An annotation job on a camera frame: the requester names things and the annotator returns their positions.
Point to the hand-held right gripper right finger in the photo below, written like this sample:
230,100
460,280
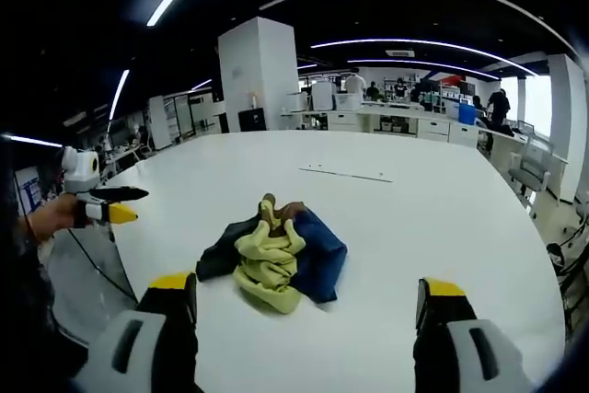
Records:
460,351

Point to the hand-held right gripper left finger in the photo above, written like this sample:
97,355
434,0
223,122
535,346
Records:
133,347

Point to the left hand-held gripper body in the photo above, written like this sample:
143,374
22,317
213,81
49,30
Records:
79,172

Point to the blue yellow brown garment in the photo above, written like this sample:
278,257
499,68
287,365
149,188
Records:
276,259

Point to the clear template sheet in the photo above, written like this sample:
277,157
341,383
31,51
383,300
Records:
349,175

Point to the white tall cabinet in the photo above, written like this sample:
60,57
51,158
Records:
159,122

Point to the glass partition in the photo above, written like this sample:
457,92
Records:
195,114

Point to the small black cabinet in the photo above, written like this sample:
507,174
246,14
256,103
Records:
251,119

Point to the white square pillar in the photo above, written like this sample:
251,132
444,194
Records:
257,75

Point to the grey office chair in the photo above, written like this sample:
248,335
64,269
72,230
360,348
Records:
531,165

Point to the white tall appliance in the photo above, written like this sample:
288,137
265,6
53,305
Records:
322,96

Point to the row of white desk cabinets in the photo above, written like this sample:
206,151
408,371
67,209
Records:
414,126

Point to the blue storage box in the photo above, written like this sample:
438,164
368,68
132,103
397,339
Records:
466,112

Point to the white storage box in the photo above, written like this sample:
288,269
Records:
347,101

